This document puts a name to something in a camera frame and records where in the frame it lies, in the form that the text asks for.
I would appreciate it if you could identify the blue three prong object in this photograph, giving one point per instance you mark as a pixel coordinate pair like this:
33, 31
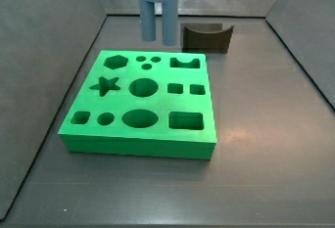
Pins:
149, 20

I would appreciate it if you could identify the green shape sorter block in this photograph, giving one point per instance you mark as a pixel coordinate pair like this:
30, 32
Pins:
145, 105

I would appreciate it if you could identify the dark brown curved block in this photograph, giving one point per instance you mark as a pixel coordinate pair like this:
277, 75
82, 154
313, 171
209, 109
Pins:
206, 38

